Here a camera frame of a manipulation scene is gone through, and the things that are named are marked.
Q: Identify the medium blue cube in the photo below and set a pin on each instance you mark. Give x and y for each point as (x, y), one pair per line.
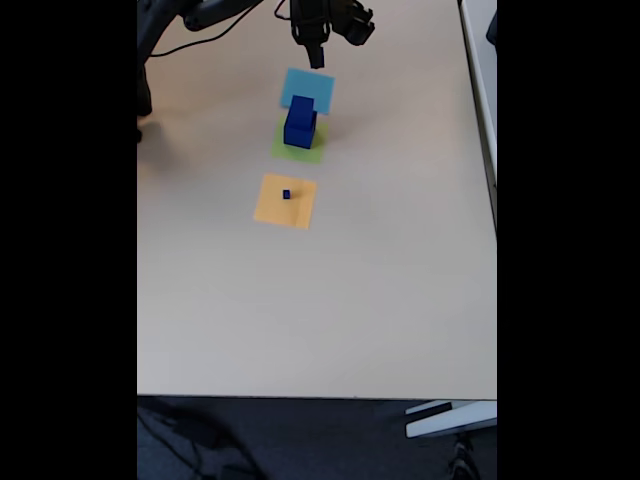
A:
(301, 112)

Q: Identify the large blue cube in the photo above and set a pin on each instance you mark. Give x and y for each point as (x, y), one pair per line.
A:
(299, 139)

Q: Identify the blue paper square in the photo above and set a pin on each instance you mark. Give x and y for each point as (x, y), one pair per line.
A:
(322, 92)

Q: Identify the green paper square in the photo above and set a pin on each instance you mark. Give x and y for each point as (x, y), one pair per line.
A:
(320, 152)

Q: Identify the orange paper square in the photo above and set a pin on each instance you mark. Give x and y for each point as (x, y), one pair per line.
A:
(295, 215)

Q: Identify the dark blue chair back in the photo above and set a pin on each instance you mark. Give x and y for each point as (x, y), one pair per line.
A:
(492, 27)

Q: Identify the white table foot bar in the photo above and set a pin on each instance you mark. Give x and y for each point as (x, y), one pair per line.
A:
(450, 420)

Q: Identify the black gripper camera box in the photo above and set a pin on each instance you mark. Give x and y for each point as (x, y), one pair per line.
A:
(357, 22)

